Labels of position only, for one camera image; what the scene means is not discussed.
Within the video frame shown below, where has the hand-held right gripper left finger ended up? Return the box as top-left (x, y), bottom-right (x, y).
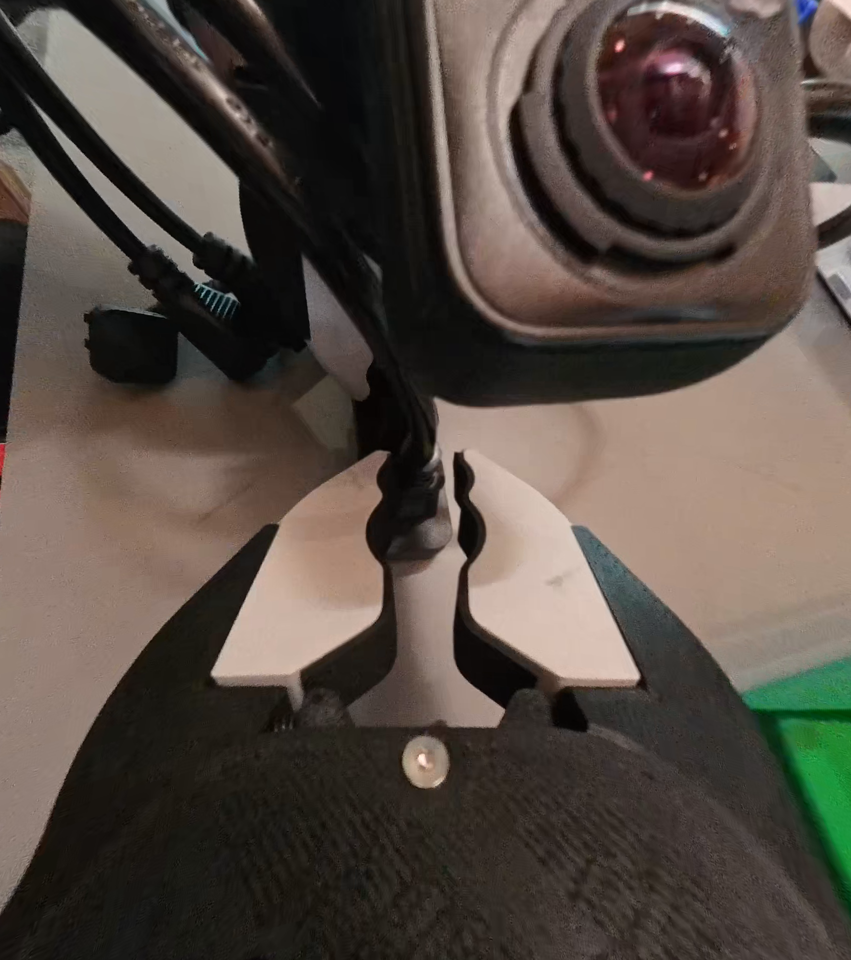
top-left (210, 450), bottom-right (400, 695)

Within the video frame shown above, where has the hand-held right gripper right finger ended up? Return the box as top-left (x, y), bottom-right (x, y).
top-left (453, 448), bottom-right (640, 699)

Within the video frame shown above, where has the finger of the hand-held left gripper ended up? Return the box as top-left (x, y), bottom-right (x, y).
top-left (292, 251), bottom-right (382, 453)

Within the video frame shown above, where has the black power cord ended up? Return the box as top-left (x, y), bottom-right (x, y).
top-left (95, 0), bottom-right (445, 519)
top-left (800, 78), bottom-right (851, 252)
top-left (0, 0), bottom-right (280, 381)

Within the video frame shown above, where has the grey power strip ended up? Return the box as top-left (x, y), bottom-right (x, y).
top-left (354, 405), bottom-right (458, 565)

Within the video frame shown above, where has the green plastic bin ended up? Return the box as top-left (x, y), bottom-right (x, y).
top-left (740, 660), bottom-right (851, 960)

